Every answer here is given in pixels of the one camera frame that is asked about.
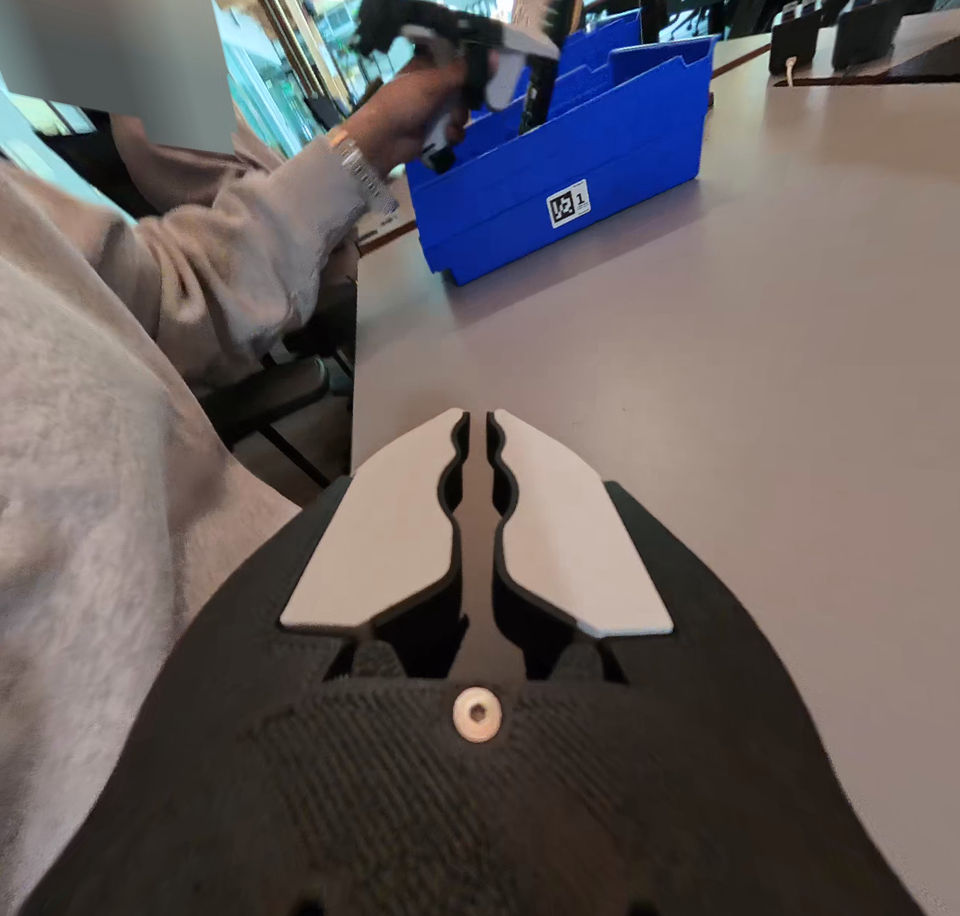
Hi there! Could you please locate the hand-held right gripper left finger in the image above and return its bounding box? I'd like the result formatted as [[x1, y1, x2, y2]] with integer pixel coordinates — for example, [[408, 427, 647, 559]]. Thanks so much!
[[279, 407, 472, 679]]

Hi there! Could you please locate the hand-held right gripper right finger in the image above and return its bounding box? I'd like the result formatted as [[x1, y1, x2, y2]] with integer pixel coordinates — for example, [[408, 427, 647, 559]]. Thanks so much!
[[485, 408, 675, 680]]

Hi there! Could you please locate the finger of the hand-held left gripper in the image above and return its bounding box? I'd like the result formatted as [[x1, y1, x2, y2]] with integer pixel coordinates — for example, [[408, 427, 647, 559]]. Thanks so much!
[[497, 22, 564, 62]]

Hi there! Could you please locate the blue storage bin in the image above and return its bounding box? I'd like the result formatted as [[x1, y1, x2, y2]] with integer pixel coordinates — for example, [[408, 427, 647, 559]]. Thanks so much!
[[405, 10, 723, 287]]

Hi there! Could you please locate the person's left forearm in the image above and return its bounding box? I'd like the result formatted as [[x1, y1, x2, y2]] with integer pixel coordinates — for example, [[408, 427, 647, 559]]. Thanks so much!
[[131, 144, 376, 388]]

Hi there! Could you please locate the person's left hand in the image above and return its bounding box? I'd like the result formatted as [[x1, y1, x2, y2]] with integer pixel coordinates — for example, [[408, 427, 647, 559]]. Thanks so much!
[[339, 60, 481, 184]]

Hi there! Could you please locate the black chair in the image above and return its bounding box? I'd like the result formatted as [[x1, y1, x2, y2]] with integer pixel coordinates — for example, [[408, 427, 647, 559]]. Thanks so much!
[[201, 279, 358, 491]]

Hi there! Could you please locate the black desk mat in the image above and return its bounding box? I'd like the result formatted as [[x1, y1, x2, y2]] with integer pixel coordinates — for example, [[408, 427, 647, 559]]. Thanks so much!
[[776, 31, 960, 88]]

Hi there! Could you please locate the silver bracelet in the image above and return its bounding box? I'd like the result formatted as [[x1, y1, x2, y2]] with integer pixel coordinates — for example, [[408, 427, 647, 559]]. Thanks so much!
[[330, 127, 400, 214]]

